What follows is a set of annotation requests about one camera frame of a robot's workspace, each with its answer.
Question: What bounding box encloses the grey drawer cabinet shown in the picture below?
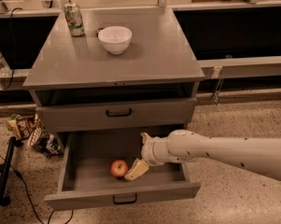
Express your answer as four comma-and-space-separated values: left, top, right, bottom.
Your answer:
22, 7, 206, 142

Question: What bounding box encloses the green soda can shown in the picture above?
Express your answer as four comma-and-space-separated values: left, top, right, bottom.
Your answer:
63, 3, 84, 36

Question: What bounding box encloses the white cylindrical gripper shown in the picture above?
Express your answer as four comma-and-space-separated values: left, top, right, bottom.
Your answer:
124, 133, 171, 181

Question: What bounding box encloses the black stand leg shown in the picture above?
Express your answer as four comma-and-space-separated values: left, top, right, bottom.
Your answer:
0, 136, 16, 206

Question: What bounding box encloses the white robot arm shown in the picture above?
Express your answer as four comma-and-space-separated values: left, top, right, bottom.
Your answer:
125, 130, 281, 181

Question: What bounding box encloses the black hanging cable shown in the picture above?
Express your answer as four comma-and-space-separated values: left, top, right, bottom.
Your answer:
3, 7, 24, 91

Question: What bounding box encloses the brown snack bag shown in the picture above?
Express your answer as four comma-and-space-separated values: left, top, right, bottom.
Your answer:
7, 114, 37, 140

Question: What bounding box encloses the closed grey upper drawer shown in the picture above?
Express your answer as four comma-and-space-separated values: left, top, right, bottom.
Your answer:
36, 98, 196, 133

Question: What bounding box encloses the grey metal rail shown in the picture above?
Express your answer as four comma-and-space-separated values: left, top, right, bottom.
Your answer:
198, 56, 281, 79

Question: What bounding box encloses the red apple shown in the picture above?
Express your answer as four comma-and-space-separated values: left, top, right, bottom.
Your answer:
110, 160, 128, 178

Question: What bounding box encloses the open grey bottom drawer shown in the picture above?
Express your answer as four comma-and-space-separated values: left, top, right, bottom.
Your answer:
45, 128, 200, 211

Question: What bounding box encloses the checkered snack bag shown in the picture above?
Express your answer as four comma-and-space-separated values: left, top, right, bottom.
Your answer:
27, 119, 63, 157

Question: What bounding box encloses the black floor cable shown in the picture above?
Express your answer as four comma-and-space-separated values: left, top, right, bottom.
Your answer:
0, 138, 75, 224

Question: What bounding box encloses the clear plastic bottle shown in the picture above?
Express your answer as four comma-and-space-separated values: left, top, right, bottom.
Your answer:
0, 52, 11, 77

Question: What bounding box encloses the white ceramic bowl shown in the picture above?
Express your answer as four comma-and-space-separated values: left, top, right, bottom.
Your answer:
98, 26, 133, 54

